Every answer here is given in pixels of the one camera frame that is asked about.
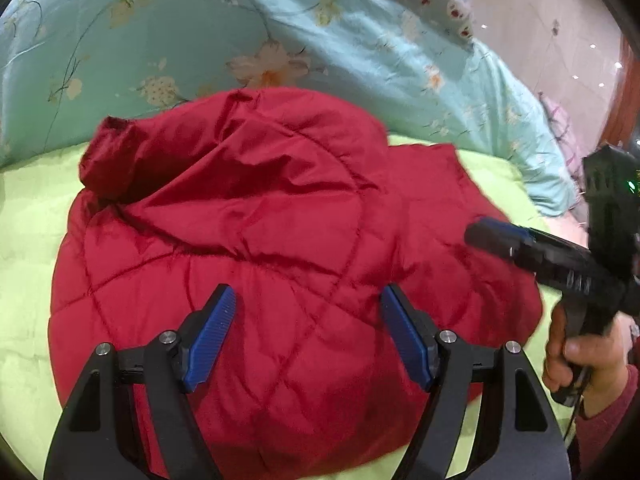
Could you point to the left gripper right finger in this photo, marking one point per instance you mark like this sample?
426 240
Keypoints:
516 435

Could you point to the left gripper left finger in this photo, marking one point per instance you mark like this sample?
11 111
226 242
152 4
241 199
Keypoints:
97 436

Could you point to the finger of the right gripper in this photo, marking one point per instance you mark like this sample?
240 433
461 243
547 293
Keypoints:
520 247

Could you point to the red quilted puffer jacket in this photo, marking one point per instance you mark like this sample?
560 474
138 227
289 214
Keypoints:
296 200

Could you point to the red sleeve forearm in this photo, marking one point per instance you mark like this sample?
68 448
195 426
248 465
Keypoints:
607 428

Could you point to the person's right hand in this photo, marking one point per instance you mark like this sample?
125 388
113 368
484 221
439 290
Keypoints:
606 355

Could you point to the pink patterned pillow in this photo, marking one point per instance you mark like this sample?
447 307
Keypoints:
562 128

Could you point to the lime green bed sheet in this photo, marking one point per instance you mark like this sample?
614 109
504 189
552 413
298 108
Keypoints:
35 200

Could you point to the teal floral duvet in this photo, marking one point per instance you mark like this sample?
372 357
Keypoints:
67 64

